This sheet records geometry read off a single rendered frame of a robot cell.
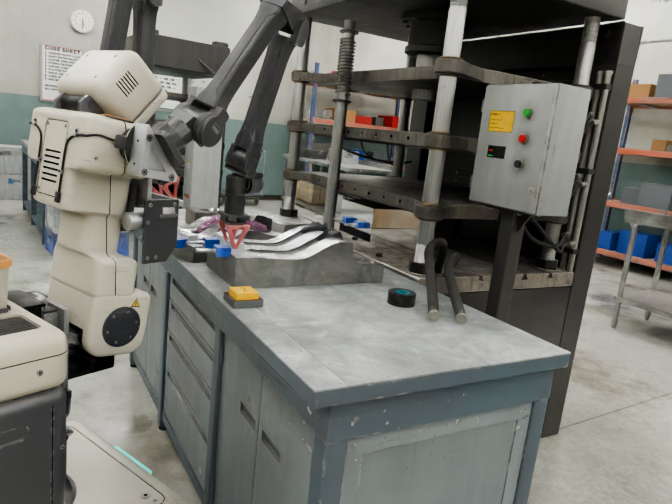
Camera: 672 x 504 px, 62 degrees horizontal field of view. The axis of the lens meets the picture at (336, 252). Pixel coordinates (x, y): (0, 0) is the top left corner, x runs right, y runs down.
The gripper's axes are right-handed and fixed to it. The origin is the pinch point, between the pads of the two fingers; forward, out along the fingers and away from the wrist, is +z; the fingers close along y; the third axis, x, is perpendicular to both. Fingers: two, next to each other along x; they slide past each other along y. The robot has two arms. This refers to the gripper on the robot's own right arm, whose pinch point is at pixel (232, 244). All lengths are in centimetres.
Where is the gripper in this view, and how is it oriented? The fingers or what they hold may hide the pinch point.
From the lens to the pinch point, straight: 165.4
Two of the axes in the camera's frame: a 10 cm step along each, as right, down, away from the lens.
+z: -1.0, 9.7, 2.2
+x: -8.7, 0.2, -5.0
